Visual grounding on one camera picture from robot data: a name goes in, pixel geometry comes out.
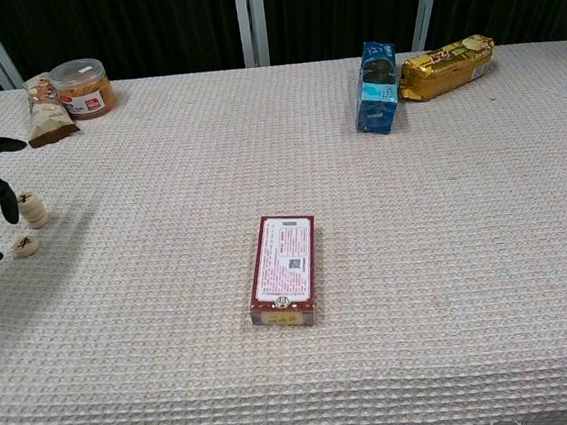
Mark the brown nut snack bag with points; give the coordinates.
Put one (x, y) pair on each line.
(48, 114)

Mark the clear plastic snack jar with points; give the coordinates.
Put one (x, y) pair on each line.
(85, 91)

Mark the black curtain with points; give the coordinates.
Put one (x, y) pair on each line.
(120, 27)

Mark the red rectangular card box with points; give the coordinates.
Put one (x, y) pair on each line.
(285, 267)

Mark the beige waffle tablecloth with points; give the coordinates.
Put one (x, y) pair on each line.
(329, 379)

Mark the blue cookie package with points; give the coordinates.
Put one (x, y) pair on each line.
(376, 94)

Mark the gold foil snack package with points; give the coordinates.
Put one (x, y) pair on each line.
(448, 67)

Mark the upright grey metal post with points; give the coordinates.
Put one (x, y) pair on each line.
(250, 20)

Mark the grey slotted metal post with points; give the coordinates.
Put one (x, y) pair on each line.
(425, 3)

